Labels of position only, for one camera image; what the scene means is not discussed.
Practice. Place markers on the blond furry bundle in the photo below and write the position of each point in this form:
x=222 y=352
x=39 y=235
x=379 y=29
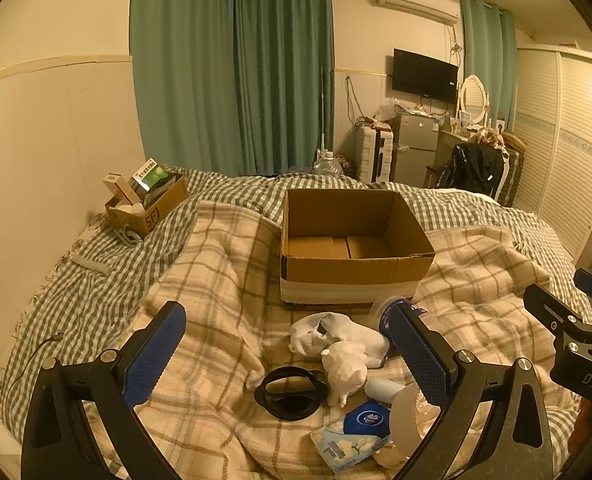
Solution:
x=490 y=137

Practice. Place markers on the small cardboard box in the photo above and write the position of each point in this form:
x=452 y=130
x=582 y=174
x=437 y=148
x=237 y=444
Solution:
x=166 y=205

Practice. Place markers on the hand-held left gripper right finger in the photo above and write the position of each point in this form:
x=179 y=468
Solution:
x=421 y=360

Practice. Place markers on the narrow beige carton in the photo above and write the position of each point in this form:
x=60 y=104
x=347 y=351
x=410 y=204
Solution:
x=121 y=187

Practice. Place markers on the clear water jug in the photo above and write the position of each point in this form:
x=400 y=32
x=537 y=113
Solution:
x=328 y=166

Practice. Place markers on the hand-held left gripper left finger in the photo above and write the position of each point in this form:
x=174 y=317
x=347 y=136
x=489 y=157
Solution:
x=151 y=355

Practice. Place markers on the black jacket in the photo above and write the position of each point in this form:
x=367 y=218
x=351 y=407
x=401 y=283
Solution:
x=471 y=167

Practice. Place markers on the brown plaid suitcase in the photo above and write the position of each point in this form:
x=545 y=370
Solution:
x=513 y=170

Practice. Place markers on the white louvered wardrobe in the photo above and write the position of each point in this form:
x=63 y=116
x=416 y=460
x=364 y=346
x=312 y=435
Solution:
x=561 y=150

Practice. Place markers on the white oval mirror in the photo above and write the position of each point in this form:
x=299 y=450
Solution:
x=473 y=97

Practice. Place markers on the white animal figurine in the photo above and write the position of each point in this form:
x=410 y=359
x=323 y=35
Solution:
x=343 y=372

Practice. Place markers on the clear plastic jar blue lid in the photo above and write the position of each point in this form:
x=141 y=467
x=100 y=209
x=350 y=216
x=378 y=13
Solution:
x=382 y=312

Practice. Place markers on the white ribbed suitcase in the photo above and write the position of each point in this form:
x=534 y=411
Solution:
x=373 y=155

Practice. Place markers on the white plastic clip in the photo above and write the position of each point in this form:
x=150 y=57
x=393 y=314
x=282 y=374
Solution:
x=128 y=236

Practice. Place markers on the black wall television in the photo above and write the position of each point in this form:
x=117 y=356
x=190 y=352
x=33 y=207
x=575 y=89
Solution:
x=423 y=75

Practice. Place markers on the narrow green curtain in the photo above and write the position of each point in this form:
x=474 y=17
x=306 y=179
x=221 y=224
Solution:
x=486 y=60

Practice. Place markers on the small white bottle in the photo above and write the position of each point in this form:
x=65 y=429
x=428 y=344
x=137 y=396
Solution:
x=383 y=391

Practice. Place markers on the green label carton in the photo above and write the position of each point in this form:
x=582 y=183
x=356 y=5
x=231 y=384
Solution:
x=148 y=175

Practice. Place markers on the pair of white socks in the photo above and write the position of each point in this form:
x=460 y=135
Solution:
x=311 y=332

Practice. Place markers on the blue round tin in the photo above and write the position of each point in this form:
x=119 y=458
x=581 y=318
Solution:
x=366 y=417

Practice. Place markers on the dark dressing table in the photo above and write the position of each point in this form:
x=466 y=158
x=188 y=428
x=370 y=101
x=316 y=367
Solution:
x=448 y=142

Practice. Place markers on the light blue tissue packet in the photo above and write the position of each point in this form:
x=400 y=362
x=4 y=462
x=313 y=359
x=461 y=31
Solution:
x=346 y=447

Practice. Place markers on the large cardboard box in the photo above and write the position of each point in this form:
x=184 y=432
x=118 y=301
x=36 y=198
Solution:
x=351 y=270

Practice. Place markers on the white flat bar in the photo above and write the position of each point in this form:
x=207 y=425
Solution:
x=91 y=264

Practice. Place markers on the white air conditioner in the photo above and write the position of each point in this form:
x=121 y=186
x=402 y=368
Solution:
x=416 y=0

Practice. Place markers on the silver fridge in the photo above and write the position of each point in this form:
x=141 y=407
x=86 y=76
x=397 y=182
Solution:
x=413 y=150

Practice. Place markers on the beige plaid blanket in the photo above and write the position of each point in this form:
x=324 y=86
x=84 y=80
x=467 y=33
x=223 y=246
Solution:
x=226 y=285

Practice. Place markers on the floral bag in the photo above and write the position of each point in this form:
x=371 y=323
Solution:
x=347 y=166

